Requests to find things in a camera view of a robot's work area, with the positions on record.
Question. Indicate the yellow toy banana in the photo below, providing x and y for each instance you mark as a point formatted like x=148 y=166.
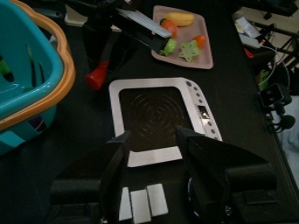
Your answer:
x=179 y=18

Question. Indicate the small orange toy fruit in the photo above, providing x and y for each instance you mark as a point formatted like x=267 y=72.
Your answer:
x=200 y=40

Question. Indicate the finger of the right gripper ribbed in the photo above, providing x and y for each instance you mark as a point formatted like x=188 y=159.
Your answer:
x=144 y=22

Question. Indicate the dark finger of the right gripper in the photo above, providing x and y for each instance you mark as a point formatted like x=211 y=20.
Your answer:
x=108 y=49

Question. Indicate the green toy vegetable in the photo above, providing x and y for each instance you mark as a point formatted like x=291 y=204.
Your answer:
x=168 y=47

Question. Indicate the black metal stand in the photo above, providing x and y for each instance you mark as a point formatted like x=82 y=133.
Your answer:
x=278 y=32

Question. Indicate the pink plastic tray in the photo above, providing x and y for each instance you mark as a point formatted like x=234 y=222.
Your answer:
x=194 y=32

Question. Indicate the black electronic device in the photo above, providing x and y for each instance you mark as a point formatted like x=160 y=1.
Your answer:
x=274 y=94

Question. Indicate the green toy in basket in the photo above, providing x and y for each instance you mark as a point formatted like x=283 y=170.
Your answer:
x=4 y=68

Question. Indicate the white box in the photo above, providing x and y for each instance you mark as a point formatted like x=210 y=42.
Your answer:
x=247 y=30

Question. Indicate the orange toy carrot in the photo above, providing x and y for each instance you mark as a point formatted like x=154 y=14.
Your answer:
x=170 y=27

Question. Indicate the small red object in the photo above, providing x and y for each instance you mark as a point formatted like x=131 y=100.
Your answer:
x=248 y=54

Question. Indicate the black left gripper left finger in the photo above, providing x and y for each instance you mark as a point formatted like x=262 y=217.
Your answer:
x=112 y=175

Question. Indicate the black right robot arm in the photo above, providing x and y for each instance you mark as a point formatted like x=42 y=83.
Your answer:
x=98 y=4

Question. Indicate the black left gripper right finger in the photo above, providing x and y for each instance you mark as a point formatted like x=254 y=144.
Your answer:
x=206 y=175

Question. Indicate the red toy ketchup bottle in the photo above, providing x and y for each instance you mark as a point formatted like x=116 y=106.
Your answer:
x=96 y=77

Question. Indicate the green toy star fruit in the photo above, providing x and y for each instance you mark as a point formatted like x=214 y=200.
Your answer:
x=190 y=51

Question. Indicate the white toy induction cooktop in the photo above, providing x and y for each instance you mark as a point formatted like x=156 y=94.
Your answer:
x=155 y=154

